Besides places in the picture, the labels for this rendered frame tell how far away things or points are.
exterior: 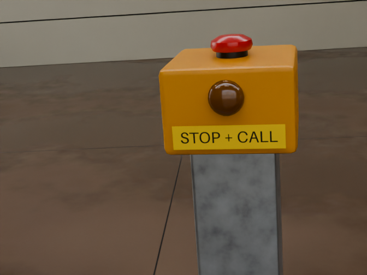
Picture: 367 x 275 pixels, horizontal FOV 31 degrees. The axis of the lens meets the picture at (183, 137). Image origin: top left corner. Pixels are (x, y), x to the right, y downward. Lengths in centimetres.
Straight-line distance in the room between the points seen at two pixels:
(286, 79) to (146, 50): 680
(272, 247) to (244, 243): 3
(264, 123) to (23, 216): 272
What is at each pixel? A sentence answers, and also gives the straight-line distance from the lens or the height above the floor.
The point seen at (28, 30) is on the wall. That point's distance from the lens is 761.
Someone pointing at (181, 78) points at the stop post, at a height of 107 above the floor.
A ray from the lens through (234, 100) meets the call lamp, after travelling 57.
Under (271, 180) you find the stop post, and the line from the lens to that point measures 62.
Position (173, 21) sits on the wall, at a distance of 729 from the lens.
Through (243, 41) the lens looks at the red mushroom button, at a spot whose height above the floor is 110.
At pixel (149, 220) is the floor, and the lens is 303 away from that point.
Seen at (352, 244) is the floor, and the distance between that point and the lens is 275.
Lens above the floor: 118
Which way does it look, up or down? 16 degrees down
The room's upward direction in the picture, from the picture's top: 4 degrees counter-clockwise
